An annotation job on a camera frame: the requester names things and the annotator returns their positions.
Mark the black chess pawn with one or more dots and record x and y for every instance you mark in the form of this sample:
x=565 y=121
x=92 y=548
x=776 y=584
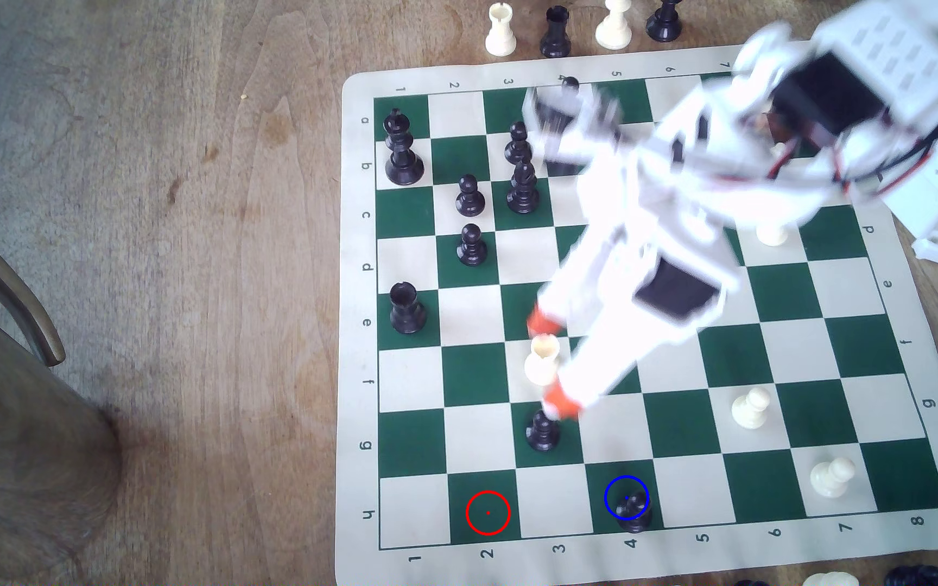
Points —
x=470 y=199
x=634 y=513
x=471 y=248
x=516 y=146
x=569 y=83
x=541 y=438

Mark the white chess pawn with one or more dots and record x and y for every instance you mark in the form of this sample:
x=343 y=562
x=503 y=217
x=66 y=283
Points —
x=750 y=411
x=771 y=237
x=830 y=480

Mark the black chess piece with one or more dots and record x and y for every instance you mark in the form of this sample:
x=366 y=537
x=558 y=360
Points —
x=917 y=577
x=664 y=24

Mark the curved wooden chair rail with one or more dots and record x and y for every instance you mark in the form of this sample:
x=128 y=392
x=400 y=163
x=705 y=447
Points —
x=5 y=285

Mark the white chess rook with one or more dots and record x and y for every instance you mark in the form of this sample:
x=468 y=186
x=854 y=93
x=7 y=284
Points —
x=541 y=362
x=501 y=32

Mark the black chess king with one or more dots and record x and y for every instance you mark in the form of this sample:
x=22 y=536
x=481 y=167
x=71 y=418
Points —
x=402 y=159

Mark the gripper camera board white mount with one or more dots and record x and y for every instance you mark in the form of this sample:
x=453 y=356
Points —
x=558 y=122

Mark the black chess rook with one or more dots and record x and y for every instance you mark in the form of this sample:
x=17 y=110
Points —
x=555 y=37
x=407 y=313

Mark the green white roll-up chessboard mat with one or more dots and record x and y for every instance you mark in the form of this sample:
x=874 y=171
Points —
x=469 y=382

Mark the black chess bishop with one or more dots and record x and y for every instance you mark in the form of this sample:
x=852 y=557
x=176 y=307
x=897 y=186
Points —
x=523 y=194

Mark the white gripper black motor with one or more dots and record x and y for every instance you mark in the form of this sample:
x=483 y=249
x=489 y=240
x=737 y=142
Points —
x=607 y=301

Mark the white chess piece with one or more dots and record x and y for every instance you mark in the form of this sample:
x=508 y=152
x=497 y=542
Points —
x=830 y=580
x=614 y=28

